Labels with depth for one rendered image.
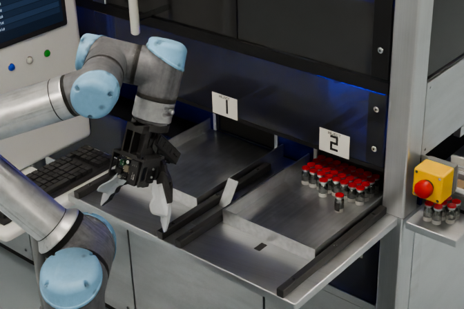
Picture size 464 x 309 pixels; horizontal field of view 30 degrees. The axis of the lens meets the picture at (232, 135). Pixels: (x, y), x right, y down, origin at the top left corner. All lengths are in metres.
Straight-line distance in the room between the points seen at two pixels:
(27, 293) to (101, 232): 1.58
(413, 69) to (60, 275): 0.84
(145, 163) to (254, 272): 0.41
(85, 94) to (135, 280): 1.52
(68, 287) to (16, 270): 1.85
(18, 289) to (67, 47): 1.22
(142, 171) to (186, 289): 1.16
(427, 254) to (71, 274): 0.97
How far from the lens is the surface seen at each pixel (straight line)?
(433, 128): 2.04
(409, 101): 1.90
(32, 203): 1.75
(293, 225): 2.01
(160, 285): 2.80
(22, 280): 3.43
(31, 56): 2.39
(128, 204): 2.11
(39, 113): 1.49
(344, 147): 2.05
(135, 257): 2.83
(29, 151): 2.48
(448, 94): 2.06
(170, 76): 1.57
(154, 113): 1.58
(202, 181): 2.18
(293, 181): 2.17
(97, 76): 1.44
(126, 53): 1.57
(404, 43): 1.86
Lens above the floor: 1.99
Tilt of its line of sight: 27 degrees down
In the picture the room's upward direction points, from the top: 2 degrees counter-clockwise
